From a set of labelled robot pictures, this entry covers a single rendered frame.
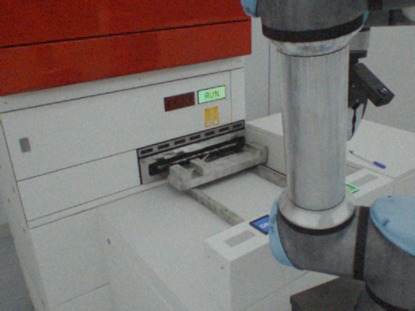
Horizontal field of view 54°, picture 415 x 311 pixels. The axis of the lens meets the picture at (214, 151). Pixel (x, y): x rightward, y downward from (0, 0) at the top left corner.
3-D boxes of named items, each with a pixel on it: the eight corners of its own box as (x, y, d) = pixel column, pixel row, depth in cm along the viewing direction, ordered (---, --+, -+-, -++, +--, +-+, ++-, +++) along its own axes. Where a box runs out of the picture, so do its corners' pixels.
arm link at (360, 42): (378, 29, 89) (353, 33, 84) (375, 51, 91) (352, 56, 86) (348, 27, 94) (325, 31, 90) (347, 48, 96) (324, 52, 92)
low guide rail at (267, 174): (234, 164, 155) (234, 156, 154) (238, 162, 156) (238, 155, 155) (342, 218, 117) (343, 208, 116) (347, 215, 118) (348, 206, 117)
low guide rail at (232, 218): (173, 185, 141) (172, 176, 140) (177, 183, 142) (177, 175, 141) (272, 254, 103) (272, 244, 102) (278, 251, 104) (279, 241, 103)
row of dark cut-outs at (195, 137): (138, 156, 133) (137, 149, 132) (242, 126, 156) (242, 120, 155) (139, 157, 132) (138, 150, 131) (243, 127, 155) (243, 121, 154)
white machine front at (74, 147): (27, 225, 120) (-7, 93, 105) (241, 155, 163) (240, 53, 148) (29, 230, 118) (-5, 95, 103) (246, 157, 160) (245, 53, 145)
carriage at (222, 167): (168, 183, 135) (167, 175, 134) (252, 155, 155) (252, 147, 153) (181, 192, 129) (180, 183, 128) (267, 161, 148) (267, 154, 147)
